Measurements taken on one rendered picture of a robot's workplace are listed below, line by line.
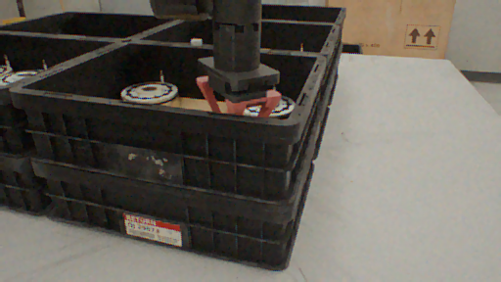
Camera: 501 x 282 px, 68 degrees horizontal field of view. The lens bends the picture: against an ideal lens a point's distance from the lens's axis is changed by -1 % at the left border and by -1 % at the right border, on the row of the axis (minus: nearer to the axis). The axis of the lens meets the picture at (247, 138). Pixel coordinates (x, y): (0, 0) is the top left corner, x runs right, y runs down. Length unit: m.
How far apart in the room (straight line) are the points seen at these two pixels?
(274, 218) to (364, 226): 0.21
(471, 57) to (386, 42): 0.82
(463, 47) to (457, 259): 3.35
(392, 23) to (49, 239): 3.22
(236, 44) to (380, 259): 0.36
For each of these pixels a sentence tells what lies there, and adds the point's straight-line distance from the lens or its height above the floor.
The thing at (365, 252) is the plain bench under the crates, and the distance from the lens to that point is 0.60.
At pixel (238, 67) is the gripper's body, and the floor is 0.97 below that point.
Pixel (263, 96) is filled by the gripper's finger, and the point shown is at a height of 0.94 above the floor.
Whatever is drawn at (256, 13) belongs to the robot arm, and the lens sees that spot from 0.44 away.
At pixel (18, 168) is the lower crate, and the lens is 0.66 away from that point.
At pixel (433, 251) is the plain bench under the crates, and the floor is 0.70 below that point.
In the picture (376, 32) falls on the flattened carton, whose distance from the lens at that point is 3.51.
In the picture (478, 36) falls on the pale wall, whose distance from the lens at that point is 3.90.
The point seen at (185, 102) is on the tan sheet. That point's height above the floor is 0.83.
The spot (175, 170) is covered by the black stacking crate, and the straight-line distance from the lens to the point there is 0.49.
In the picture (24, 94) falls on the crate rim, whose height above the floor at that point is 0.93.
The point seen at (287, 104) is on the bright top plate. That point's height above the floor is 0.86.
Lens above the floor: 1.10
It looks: 28 degrees down
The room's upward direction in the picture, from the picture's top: straight up
